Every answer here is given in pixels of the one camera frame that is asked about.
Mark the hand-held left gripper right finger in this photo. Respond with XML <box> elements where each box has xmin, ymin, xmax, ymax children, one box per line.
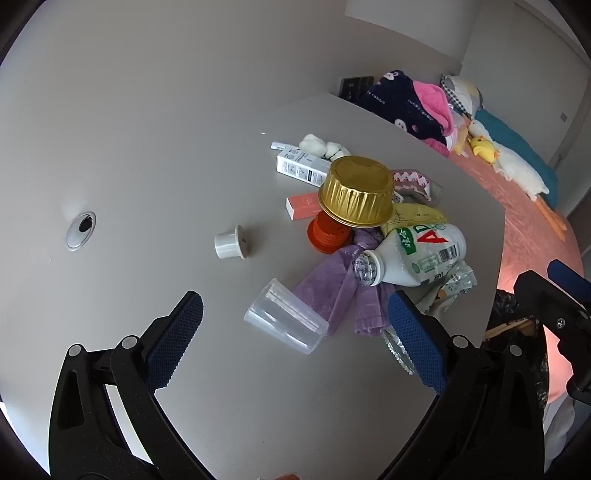
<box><xmin>379</xmin><ymin>291</ymin><xmax>548</xmax><ymax>480</ymax></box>

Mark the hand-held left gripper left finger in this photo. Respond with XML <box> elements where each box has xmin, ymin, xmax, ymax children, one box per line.
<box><xmin>48</xmin><ymin>291</ymin><xmax>213</xmax><ymax>480</ymax></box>

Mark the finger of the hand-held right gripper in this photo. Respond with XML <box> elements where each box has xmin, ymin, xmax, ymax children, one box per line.
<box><xmin>514</xmin><ymin>270</ymin><xmax>591</xmax><ymax>402</ymax></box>
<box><xmin>549</xmin><ymin>259</ymin><xmax>591</xmax><ymax>305</ymax></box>

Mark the silver foil lid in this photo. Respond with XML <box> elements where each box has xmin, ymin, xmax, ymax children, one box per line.
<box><xmin>381</xmin><ymin>325</ymin><xmax>419</xmax><ymax>374</ymax></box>

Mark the clear wrapper packet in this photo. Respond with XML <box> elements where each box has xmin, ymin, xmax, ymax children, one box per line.
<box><xmin>413</xmin><ymin>261</ymin><xmax>478</xmax><ymax>317</ymax></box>

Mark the white drink bottle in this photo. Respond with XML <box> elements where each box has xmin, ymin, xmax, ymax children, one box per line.
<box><xmin>353</xmin><ymin>224</ymin><xmax>466</xmax><ymax>288</ymax></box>

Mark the purple plastic bag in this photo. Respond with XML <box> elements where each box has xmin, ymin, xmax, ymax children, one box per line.
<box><xmin>294</xmin><ymin>228</ymin><xmax>398</xmax><ymax>337</ymax></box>

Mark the clear plastic cup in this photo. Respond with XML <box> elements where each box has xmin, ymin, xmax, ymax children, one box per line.
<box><xmin>244</xmin><ymin>278</ymin><xmax>329</xmax><ymax>355</ymax></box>

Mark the white coffee capsule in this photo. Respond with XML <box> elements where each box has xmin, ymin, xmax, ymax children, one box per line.
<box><xmin>214</xmin><ymin>224</ymin><xmax>250</xmax><ymax>260</ymax></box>

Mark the yellow packet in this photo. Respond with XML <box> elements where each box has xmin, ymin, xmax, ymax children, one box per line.
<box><xmin>381</xmin><ymin>203</ymin><xmax>448</xmax><ymax>238</ymax></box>

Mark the orange plastic cap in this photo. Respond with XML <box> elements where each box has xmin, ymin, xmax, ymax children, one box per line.
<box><xmin>307</xmin><ymin>213</ymin><xmax>355</xmax><ymax>254</ymax></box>

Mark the gold foil cup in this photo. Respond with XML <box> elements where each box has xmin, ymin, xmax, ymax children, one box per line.
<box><xmin>318</xmin><ymin>156</ymin><xmax>396</xmax><ymax>229</ymax></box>

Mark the red patterned wrapper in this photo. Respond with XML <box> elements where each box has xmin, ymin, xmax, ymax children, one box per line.
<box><xmin>392</xmin><ymin>170</ymin><xmax>444</xmax><ymax>204</ymax></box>

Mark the pink bed sheet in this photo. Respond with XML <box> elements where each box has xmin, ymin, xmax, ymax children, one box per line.
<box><xmin>450</xmin><ymin>148</ymin><xmax>583</xmax><ymax>402</ymax></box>

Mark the white goose plush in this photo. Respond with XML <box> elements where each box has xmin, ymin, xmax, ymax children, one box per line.
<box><xmin>466</xmin><ymin>117</ymin><xmax>566</xmax><ymax>241</ymax></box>

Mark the teal blanket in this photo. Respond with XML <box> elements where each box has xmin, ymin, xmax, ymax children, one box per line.
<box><xmin>475</xmin><ymin>107</ymin><xmax>559</xmax><ymax>210</ymax></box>

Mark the yellow duck plush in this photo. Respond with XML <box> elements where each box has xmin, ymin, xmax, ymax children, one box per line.
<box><xmin>468</xmin><ymin>135</ymin><xmax>502</xmax><ymax>163</ymax></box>

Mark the small pink box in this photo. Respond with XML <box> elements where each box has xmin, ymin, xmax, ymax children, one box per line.
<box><xmin>286</xmin><ymin>193</ymin><xmax>326</xmax><ymax>220</ymax></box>

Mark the white thermometer box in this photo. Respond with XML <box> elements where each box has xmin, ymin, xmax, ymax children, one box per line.
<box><xmin>270</xmin><ymin>141</ymin><xmax>334</xmax><ymax>187</ymax></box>

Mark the plaid pillow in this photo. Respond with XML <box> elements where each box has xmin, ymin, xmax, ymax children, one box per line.
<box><xmin>441</xmin><ymin>74</ymin><xmax>485</xmax><ymax>116</ymax></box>

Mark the pink fleece blanket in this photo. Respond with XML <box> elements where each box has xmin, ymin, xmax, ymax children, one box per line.
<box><xmin>412</xmin><ymin>80</ymin><xmax>458</xmax><ymax>139</ymax></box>

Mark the navy printed blanket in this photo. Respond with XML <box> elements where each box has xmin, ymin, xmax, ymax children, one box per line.
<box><xmin>358</xmin><ymin>70</ymin><xmax>451</xmax><ymax>147</ymax></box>

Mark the silver cable grommet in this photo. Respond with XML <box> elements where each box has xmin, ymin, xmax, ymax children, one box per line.
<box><xmin>66</xmin><ymin>211</ymin><xmax>98</xmax><ymax>251</ymax></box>

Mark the black wall socket panel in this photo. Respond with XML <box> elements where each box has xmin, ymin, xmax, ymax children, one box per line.
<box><xmin>339</xmin><ymin>75</ymin><xmax>375</xmax><ymax>103</ymax></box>

